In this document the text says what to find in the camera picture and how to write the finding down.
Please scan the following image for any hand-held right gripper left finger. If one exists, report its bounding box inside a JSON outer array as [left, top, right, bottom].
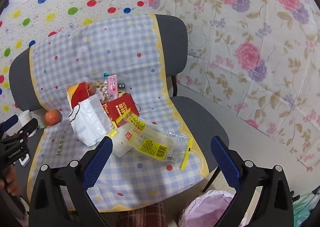
[[29, 136, 114, 227]]

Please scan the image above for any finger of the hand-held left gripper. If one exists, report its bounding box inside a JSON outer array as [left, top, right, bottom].
[[14, 118, 38, 143], [0, 115, 19, 133]]

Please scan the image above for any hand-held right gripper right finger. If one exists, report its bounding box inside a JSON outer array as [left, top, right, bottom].
[[210, 136, 294, 227]]

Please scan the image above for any pink bin bag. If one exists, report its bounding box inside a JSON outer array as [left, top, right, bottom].
[[179, 189, 242, 227]]

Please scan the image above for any clear bag with yellow label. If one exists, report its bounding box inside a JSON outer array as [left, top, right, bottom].
[[116, 113, 193, 170]]

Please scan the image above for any clear bag with pink label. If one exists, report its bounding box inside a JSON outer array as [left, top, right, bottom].
[[102, 73, 119, 100]]

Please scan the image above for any person's left hand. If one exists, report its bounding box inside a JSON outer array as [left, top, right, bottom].
[[0, 165, 21, 195]]

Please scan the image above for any small white container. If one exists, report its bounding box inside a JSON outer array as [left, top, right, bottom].
[[19, 110, 34, 138]]

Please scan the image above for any red apple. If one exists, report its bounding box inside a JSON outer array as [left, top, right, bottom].
[[44, 109, 62, 126]]

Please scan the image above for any white plastic bag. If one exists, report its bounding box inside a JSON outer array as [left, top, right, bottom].
[[69, 94, 113, 146]]

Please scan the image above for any red carton box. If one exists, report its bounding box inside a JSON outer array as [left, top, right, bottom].
[[106, 93, 140, 128]]

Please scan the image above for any red and yellow package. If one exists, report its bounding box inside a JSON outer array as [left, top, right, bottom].
[[67, 82, 97, 109]]

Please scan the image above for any plaid trouser leg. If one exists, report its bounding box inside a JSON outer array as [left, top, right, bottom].
[[117, 201, 165, 227]]

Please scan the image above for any clear packet with black print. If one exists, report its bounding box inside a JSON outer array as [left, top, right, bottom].
[[116, 81, 130, 95]]

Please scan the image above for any green plastic bag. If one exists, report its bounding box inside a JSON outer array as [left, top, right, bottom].
[[292, 191, 320, 227]]

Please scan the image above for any blue checked plastic cloth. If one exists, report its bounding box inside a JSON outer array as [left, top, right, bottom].
[[26, 14, 209, 212]]

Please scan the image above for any grey office chair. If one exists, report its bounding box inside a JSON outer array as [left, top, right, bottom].
[[9, 14, 229, 192]]

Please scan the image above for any floral print plastic sheet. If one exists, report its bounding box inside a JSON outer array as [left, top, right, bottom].
[[147, 0, 320, 165]]

